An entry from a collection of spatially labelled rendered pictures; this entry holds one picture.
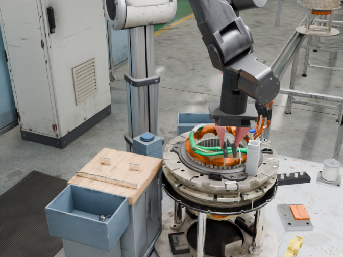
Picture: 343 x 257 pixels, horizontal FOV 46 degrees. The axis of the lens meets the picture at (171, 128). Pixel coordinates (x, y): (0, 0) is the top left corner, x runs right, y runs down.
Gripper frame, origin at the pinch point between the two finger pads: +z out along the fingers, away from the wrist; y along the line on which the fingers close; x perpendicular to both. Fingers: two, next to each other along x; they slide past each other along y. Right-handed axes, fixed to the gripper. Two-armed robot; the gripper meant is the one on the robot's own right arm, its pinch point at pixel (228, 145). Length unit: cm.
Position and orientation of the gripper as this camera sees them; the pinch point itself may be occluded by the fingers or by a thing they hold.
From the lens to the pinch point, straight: 92.9
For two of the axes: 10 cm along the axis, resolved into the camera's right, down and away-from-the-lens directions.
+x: 0.4, -4.7, 8.8
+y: 10.0, 0.4, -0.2
